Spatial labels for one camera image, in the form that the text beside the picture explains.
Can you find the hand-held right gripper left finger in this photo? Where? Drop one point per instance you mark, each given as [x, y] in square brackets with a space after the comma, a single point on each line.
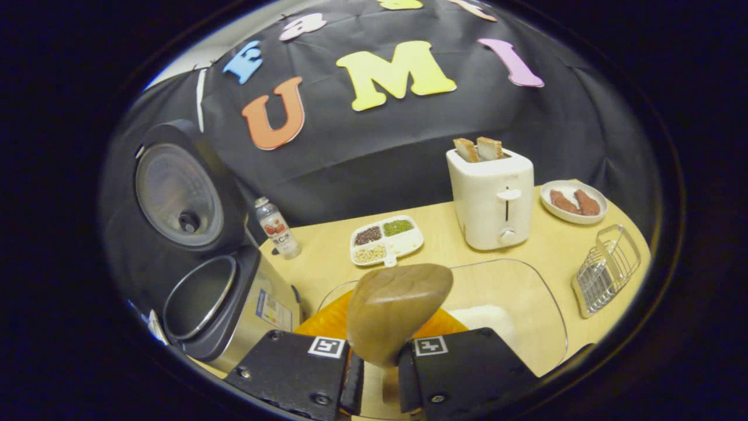
[352, 386]

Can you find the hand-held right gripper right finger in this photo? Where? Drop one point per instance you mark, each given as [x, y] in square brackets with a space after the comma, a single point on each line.
[407, 383]

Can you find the wooden spoon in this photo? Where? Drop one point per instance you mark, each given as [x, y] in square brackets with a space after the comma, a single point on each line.
[391, 310]

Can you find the white rice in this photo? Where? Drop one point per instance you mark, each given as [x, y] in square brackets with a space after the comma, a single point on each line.
[485, 321]

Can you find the dark grey rice cooker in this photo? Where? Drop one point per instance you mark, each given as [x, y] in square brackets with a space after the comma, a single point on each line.
[181, 199]

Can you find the white divided bean tray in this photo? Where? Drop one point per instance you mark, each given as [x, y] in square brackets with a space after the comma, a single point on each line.
[385, 241]

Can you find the clear plastic container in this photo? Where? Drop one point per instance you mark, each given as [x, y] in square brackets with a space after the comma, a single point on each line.
[526, 292]

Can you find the small clear drink bottle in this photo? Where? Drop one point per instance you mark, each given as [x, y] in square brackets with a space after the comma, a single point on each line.
[277, 231]

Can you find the white toaster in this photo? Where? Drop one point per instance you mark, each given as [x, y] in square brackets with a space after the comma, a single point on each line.
[485, 199]

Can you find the white round plate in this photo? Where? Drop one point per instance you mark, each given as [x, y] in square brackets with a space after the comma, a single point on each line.
[570, 219]

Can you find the black backdrop cloth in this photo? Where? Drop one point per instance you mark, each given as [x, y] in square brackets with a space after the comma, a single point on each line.
[380, 152]

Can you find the brown meat piece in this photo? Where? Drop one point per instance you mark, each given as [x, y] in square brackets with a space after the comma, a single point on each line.
[564, 202]
[588, 203]

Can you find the toast slice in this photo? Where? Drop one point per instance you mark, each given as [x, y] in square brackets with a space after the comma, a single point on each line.
[489, 148]
[466, 150]

